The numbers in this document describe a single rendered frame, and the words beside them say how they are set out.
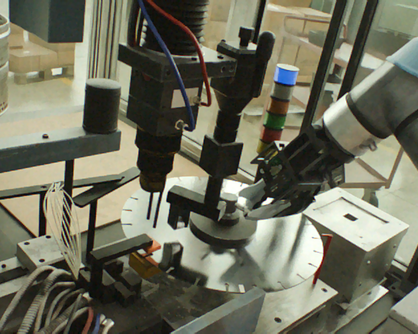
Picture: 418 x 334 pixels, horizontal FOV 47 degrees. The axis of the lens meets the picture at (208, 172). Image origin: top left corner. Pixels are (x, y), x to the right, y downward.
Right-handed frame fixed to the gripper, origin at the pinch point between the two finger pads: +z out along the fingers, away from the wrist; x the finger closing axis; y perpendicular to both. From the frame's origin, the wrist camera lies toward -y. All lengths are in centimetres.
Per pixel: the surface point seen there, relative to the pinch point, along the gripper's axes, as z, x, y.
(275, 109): -2.0, -22.2, -19.5
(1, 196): 23.6, -18.4, 27.7
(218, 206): -2.4, -0.1, 9.9
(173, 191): 1.2, -4.9, 13.5
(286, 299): 7.0, 13.1, -7.0
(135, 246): 4.9, 1.4, 20.6
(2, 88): 39, -57, 14
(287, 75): -8.6, -25.3, -18.5
